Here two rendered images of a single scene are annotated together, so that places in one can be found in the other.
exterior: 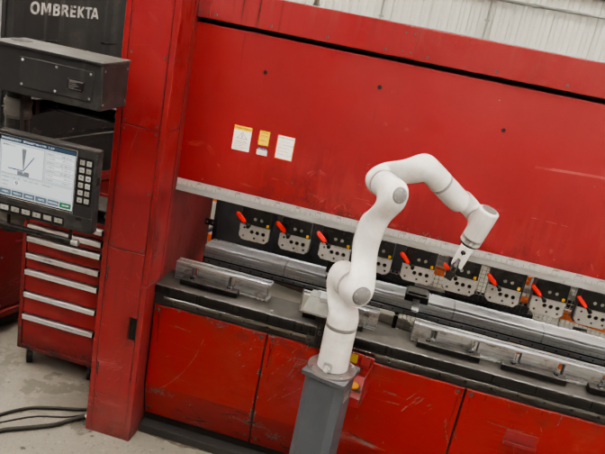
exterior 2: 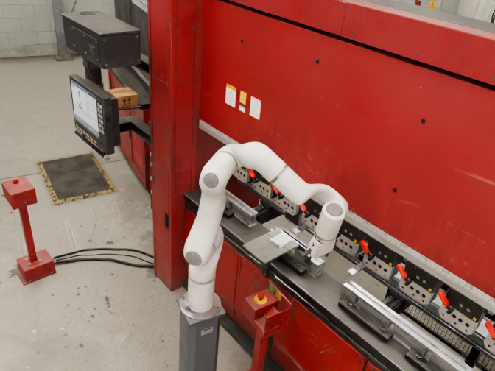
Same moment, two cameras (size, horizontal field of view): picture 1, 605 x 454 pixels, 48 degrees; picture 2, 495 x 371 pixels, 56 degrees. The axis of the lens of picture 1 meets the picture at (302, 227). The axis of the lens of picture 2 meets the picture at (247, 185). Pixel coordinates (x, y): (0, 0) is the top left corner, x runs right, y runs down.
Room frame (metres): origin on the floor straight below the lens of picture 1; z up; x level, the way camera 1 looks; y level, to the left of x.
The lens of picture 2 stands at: (1.24, -1.26, 2.61)
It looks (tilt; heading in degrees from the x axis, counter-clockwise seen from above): 32 degrees down; 37
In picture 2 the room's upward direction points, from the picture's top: 6 degrees clockwise
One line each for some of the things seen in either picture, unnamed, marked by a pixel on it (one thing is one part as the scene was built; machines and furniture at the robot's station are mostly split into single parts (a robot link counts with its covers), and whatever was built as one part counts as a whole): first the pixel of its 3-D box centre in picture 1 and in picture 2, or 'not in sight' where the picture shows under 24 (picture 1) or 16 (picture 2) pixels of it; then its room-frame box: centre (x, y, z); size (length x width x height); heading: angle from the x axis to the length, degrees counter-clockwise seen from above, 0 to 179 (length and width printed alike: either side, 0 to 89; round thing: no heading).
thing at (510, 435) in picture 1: (520, 440); not in sight; (2.78, -1.19, 0.59); 0.15 x 0.02 x 0.07; 81
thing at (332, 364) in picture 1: (336, 348); (201, 290); (2.36, -0.22, 1.09); 0.19 x 0.19 x 0.18
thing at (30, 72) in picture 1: (54, 149); (104, 91); (2.82, 1.11, 1.53); 0.51 x 0.25 x 0.85; 82
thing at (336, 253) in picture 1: (337, 242); (292, 196); (3.09, -0.18, 1.26); 0.15 x 0.09 x 0.17; 81
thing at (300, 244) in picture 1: (296, 232); (267, 179); (3.13, 0.02, 1.26); 0.15 x 0.09 x 0.17; 81
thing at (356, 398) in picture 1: (346, 376); (266, 308); (2.76, -0.32, 0.75); 0.20 x 0.16 x 0.18; 73
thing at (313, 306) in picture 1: (326, 304); (270, 245); (2.95, -0.18, 1.00); 0.26 x 0.18 x 0.01; 171
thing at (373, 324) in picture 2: (447, 349); (364, 319); (2.94, -0.79, 0.89); 0.30 x 0.05 x 0.03; 81
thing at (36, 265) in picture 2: not in sight; (26, 230); (2.39, 1.58, 0.41); 0.25 x 0.20 x 0.83; 171
